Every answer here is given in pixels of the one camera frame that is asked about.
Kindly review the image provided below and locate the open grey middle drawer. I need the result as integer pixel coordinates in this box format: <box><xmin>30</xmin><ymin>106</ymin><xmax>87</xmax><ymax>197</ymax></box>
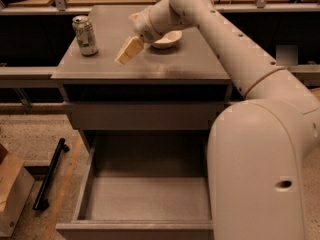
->
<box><xmin>56</xmin><ymin>131</ymin><xmax>214</xmax><ymax>240</ymax></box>

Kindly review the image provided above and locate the grey drawer cabinet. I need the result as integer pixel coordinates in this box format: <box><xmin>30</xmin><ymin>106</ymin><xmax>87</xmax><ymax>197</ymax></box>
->
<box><xmin>52</xmin><ymin>5</ymin><xmax>237</xmax><ymax>148</ymax></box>

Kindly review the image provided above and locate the closed grey top drawer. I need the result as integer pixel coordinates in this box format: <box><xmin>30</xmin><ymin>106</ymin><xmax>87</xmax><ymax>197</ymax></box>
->
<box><xmin>63</xmin><ymin>102</ymin><xmax>224</xmax><ymax>131</ymax></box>

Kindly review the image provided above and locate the white paper bowl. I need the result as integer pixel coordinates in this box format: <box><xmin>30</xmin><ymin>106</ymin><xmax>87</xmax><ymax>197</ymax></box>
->
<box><xmin>152</xmin><ymin>30</ymin><xmax>182</xmax><ymax>49</ymax></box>

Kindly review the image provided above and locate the black metal bar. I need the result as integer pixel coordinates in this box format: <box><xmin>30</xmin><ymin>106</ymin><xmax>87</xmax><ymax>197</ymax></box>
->
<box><xmin>32</xmin><ymin>138</ymin><xmax>69</xmax><ymax>211</ymax></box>

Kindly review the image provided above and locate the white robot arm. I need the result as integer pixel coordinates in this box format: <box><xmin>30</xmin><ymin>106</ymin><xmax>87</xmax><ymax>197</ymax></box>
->
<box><xmin>116</xmin><ymin>0</ymin><xmax>320</xmax><ymax>240</ymax></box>

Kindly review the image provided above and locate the brown cardboard box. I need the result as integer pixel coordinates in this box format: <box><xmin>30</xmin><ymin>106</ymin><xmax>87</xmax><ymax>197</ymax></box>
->
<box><xmin>0</xmin><ymin>144</ymin><xmax>34</xmax><ymax>237</ymax></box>

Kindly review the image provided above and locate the green 7up soda can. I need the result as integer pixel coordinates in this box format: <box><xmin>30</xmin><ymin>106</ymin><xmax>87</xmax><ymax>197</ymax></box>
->
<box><xmin>72</xmin><ymin>15</ymin><xmax>98</xmax><ymax>56</ymax></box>

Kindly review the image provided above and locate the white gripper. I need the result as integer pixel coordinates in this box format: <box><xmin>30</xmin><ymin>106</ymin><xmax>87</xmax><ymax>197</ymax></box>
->
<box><xmin>115</xmin><ymin>6</ymin><xmax>164</xmax><ymax>64</ymax></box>

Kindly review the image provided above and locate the grey metal rail frame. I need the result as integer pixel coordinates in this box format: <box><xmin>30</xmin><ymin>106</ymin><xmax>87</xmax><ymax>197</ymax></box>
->
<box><xmin>0</xmin><ymin>0</ymin><xmax>320</xmax><ymax>116</ymax></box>

